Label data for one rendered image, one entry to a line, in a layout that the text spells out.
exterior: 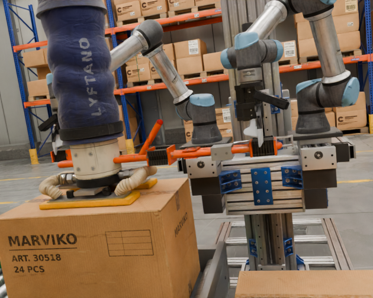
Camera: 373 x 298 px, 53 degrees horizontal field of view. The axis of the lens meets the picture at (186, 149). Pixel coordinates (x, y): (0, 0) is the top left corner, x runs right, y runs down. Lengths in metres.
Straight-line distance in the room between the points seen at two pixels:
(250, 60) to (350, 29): 7.40
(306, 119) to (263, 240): 0.66
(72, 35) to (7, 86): 11.15
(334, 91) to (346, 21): 6.92
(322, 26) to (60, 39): 0.96
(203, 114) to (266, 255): 0.82
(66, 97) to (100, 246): 0.50
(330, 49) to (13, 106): 11.29
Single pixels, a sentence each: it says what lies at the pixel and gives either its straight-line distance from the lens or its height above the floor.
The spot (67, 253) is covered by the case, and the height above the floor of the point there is 0.82.
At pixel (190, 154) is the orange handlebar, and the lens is 1.24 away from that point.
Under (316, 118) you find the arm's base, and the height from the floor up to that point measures 1.10.
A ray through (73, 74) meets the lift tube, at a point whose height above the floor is 1.39.
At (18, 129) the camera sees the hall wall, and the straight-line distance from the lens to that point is 12.36.
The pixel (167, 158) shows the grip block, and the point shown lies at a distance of 1.25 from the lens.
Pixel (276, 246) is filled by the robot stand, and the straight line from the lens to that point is 2.01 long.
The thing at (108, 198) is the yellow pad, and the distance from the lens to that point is 1.27.
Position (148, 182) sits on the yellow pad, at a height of 0.97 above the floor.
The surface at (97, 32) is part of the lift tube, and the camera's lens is 1.35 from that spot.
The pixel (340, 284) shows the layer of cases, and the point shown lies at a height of 0.54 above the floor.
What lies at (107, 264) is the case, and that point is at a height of 0.78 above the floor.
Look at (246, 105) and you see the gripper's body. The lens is 1.19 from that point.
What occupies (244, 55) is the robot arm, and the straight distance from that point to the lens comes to 1.19.
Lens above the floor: 1.28
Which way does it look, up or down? 8 degrees down
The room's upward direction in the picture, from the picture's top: 7 degrees counter-clockwise
